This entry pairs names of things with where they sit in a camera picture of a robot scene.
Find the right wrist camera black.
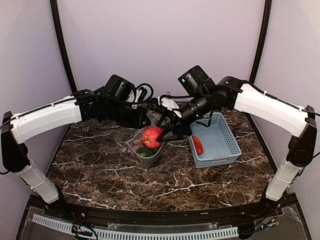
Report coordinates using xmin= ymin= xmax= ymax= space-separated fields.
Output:
xmin=178 ymin=65 xmax=216 ymax=98

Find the red toy chili pepper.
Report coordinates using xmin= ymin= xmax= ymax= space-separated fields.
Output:
xmin=192 ymin=135 xmax=204 ymax=155

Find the black frame post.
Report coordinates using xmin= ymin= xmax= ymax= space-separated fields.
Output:
xmin=50 ymin=0 xmax=77 ymax=93
xmin=249 ymin=0 xmax=272 ymax=83

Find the black right frame post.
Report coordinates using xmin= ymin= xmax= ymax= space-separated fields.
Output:
xmin=249 ymin=0 xmax=272 ymax=83

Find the clear dotted zip top bag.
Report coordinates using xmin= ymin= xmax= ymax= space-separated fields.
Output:
xmin=119 ymin=112 xmax=167 ymax=169

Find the green toy lime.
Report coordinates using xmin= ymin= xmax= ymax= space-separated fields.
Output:
xmin=136 ymin=147 xmax=154 ymax=158

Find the light blue plastic basket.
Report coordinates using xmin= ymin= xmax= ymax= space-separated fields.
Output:
xmin=188 ymin=112 xmax=242 ymax=169

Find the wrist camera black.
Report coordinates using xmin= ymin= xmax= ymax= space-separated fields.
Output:
xmin=104 ymin=74 xmax=135 ymax=101
xmin=178 ymin=65 xmax=216 ymax=98

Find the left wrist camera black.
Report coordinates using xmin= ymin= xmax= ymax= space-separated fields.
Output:
xmin=104 ymin=74 xmax=135 ymax=101

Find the white slotted cable duct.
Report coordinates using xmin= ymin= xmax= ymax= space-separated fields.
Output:
xmin=32 ymin=214 xmax=239 ymax=240

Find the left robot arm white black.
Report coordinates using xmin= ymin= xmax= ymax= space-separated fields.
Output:
xmin=0 ymin=88 xmax=151 ymax=218

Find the black left frame post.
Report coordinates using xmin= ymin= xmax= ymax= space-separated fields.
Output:
xmin=50 ymin=0 xmax=77 ymax=93

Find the green toy cucumber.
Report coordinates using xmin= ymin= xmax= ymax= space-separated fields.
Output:
xmin=151 ymin=147 xmax=160 ymax=154

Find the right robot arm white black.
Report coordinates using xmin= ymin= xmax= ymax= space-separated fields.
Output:
xmin=156 ymin=73 xmax=317 ymax=217

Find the red round toy fruit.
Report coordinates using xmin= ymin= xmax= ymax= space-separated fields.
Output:
xmin=141 ymin=126 xmax=163 ymax=149

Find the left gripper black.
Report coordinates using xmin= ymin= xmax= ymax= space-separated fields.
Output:
xmin=105 ymin=99 xmax=151 ymax=129

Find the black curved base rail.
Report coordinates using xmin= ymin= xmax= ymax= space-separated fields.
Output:
xmin=16 ymin=194 xmax=311 ymax=240

